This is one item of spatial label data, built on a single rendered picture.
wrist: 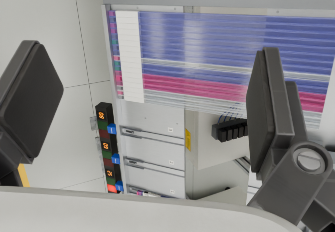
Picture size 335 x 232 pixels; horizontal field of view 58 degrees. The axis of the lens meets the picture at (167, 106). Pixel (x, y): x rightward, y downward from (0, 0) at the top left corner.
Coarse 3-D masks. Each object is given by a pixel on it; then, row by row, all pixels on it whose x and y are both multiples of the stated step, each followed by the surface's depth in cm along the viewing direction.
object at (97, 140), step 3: (96, 138) 168; (99, 138) 168; (96, 141) 168; (99, 141) 169; (117, 141) 174; (99, 144) 170; (99, 147) 171; (99, 150) 172; (99, 153) 172; (99, 156) 173; (102, 156) 174; (102, 159) 175; (102, 162) 175; (102, 165) 176; (102, 168) 177; (102, 171) 178
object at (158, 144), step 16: (128, 112) 86; (144, 112) 84; (160, 112) 82; (176, 112) 80; (128, 128) 88; (144, 128) 86; (160, 128) 84; (176, 128) 82; (128, 144) 91; (144, 144) 89; (160, 144) 87; (176, 144) 84; (128, 160) 94; (144, 160) 92; (160, 160) 89; (176, 160) 87; (144, 176) 95; (160, 176) 92; (176, 176) 89; (160, 192) 95; (176, 192) 92
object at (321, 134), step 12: (276, 12) 61; (288, 12) 60; (300, 12) 59; (312, 12) 58; (324, 12) 58; (324, 108) 65; (324, 120) 66; (312, 132) 68; (324, 132) 67; (324, 144) 68; (252, 180) 80; (252, 192) 81; (300, 228) 80
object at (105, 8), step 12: (108, 12) 74; (108, 24) 75; (108, 36) 75; (108, 48) 77; (108, 60) 78; (120, 108) 86; (120, 120) 87; (120, 132) 88; (120, 144) 90; (120, 156) 92
